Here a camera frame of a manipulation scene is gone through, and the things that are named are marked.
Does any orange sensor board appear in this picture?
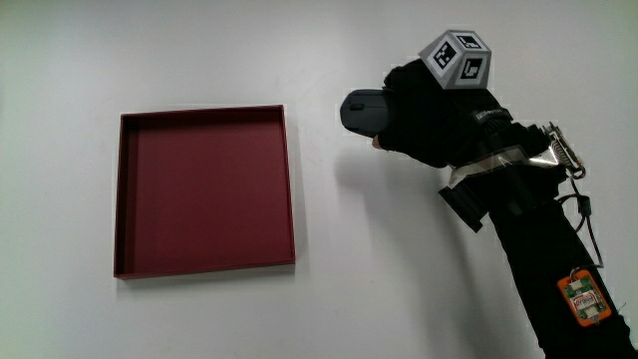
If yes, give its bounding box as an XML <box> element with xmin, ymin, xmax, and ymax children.
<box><xmin>556</xmin><ymin>267</ymin><xmax>613</xmax><ymax>328</ymax></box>

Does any black thin cable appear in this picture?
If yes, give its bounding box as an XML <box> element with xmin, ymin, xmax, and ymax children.
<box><xmin>557</xmin><ymin>175</ymin><xmax>605</xmax><ymax>269</ymax></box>

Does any black wrist strap block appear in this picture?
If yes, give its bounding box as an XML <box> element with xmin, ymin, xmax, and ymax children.
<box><xmin>438</xmin><ymin>179</ymin><xmax>490</xmax><ymax>234</ymax></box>

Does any person's right hand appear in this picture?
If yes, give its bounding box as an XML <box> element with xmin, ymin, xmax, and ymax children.
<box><xmin>371</xmin><ymin>29</ymin><xmax>515</xmax><ymax>170</ymax></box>

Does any dark grey computer mouse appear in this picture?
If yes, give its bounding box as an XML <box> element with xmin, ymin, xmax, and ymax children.
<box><xmin>339</xmin><ymin>88</ymin><xmax>395</xmax><ymax>140</ymax></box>

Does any person's right forearm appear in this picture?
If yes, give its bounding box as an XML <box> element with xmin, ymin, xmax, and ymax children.
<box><xmin>447</xmin><ymin>115</ymin><xmax>638</xmax><ymax>359</ymax></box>

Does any wrist circuit board module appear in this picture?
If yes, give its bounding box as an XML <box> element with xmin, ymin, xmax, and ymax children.
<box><xmin>528</xmin><ymin>121</ymin><xmax>587</xmax><ymax>180</ymax></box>

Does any white desk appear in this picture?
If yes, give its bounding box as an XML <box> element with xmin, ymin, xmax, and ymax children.
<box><xmin>0</xmin><ymin>0</ymin><xmax>638</xmax><ymax>359</ymax></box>

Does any dark red shallow tray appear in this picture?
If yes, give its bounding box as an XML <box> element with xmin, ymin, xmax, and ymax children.
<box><xmin>113</xmin><ymin>104</ymin><xmax>297</xmax><ymax>280</ymax></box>

